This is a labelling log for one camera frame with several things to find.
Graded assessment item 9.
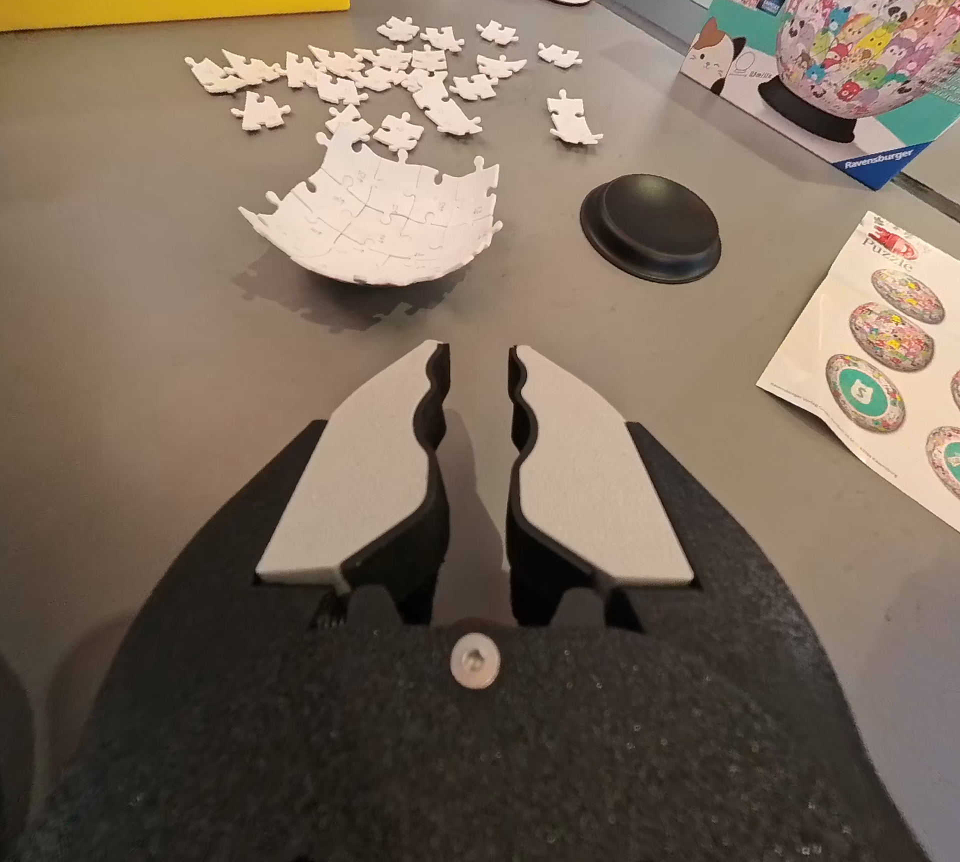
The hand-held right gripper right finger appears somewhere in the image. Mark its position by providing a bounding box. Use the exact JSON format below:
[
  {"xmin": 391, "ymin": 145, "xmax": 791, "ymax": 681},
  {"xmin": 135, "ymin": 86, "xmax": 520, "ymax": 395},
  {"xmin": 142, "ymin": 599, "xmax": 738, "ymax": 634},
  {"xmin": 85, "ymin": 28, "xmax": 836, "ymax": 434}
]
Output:
[{"xmin": 506, "ymin": 344, "xmax": 695, "ymax": 627}]

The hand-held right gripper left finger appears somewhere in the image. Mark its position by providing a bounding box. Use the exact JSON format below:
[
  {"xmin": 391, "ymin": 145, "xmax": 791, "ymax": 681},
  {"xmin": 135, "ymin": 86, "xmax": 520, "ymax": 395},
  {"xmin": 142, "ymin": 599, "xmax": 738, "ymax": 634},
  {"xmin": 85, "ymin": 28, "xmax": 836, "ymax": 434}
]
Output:
[{"xmin": 255, "ymin": 340, "xmax": 451, "ymax": 627}]

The curved assembled puzzle section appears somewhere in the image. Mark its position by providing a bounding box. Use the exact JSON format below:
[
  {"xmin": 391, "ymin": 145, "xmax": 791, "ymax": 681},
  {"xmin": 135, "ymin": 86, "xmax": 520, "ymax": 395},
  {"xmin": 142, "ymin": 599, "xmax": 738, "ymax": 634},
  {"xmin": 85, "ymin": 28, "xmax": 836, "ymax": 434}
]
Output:
[{"xmin": 238, "ymin": 140, "xmax": 504, "ymax": 288}]

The joined white puzzle piece pair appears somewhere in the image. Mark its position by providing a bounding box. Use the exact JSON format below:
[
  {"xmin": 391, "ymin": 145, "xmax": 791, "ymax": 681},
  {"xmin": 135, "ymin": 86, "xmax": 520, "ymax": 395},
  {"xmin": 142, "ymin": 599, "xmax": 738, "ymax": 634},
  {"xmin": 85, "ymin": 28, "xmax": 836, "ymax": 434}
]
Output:
[{"xmin": 546, "ymin": 88, "xmax": 605, "ymax": 147}]

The pile of white puzzle pieces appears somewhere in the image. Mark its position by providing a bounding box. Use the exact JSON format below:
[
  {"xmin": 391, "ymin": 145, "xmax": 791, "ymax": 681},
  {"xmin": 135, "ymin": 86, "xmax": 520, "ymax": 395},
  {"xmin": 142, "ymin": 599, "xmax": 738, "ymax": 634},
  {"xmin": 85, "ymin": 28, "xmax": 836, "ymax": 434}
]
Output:
[{"xmin": 183, "ymin": 16, "xmax": 584, "ymax": 154}]

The colourful puzzle ball box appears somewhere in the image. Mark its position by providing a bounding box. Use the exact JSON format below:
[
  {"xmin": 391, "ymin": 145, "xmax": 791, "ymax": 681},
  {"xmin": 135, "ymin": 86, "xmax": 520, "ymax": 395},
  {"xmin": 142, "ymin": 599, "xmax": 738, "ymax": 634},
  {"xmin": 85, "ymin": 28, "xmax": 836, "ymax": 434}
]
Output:
[{"xmin": 680, "ymin": 0, "xmax": 960, "ymax": 192}]

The black round stand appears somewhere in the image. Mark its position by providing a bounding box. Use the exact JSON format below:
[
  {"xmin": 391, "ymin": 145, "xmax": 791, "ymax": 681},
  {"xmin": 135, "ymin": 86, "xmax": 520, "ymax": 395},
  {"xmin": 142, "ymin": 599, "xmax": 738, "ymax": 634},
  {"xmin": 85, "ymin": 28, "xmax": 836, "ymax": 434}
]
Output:
[{"xmin": 579, "ymin": 174, "xmax": 723, "ymax": 285}]

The white printed paper sheet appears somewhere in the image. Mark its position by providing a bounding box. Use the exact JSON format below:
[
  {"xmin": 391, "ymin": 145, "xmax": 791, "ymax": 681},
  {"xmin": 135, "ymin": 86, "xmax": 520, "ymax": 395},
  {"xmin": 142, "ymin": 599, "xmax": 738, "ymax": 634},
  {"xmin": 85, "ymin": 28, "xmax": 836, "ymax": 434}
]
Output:
[{"xmin": 756, "ymin": 209, "xmax": 960, "ymax": 533}]

